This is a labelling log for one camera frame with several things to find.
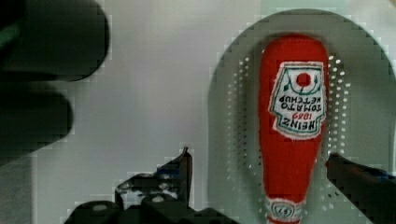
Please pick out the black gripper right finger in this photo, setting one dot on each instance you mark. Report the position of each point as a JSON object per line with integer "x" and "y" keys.
{"x": 371, "y": 190}

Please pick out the green perforated strainer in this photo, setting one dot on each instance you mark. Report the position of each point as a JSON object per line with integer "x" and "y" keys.
{"x": 359, "y": 125}

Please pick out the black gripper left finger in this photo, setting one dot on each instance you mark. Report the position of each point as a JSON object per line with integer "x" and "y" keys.
{"x": 171, "y": 181}

